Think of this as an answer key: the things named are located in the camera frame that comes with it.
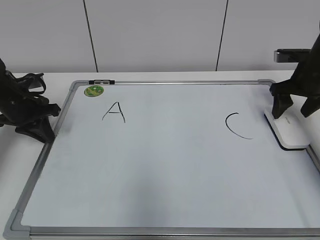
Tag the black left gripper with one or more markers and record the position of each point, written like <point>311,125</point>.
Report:
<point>22,103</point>

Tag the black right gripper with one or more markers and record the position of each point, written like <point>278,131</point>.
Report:
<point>305,82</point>

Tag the white board eraser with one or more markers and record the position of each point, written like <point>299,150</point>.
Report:
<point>288,130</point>

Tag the green round magnet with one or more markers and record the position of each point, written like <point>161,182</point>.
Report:
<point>94,91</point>

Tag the black whiteboard hanger clip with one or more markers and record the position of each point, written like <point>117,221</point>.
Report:
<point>101,82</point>

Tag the white magnetic whiteboard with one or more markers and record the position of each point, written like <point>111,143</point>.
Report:
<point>156,160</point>

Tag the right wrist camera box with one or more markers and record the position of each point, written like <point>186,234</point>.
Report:
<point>290,55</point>

